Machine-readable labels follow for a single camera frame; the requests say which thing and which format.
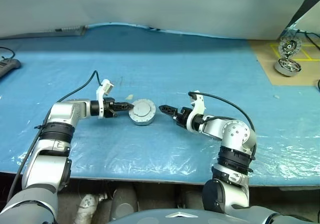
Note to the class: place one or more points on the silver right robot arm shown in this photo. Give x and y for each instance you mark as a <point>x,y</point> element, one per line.
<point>235,134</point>

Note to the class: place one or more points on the white wrapped bundle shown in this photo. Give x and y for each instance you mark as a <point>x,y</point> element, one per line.
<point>86,206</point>

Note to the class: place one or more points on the silver motor housing with rotor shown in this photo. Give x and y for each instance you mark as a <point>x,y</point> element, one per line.
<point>287,68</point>

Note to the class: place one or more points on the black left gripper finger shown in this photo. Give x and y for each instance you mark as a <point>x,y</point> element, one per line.
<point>122,105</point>
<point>121,108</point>

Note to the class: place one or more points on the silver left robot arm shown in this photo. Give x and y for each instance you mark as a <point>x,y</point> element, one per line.
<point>65,111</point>

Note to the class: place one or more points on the blue plastic-covered table mat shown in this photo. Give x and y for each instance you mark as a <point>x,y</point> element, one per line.
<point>150,154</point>

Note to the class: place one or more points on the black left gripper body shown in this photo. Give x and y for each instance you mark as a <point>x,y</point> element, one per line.
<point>108,105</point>

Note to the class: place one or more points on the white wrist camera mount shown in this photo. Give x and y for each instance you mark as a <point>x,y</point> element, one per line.
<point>200,105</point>
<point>108,86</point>

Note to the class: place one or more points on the brown cardboard sheet yellow tape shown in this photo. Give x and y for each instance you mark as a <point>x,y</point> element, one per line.
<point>265,59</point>

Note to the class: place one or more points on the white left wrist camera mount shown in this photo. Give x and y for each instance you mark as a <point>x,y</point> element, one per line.
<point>108,86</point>

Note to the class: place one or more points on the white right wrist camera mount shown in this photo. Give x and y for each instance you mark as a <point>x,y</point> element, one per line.
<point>200,105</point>

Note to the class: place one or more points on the grey power strip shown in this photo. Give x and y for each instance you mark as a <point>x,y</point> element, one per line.
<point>70,31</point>

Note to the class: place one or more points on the grey rounded cylinder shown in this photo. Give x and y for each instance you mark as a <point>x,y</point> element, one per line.
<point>123,201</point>
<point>192,199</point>

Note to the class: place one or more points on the grey robot torso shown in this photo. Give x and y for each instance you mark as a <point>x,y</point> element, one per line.
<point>175,217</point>

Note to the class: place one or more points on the black handheld controller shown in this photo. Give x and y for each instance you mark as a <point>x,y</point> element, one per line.
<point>10,65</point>

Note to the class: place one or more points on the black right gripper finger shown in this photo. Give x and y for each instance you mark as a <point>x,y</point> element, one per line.
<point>173,114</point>
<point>168,108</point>

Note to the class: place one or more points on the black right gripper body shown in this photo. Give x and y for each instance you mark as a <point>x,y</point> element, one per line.
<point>183,116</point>

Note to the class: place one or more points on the dark metal frame leg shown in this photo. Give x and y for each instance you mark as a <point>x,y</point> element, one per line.
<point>302,9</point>

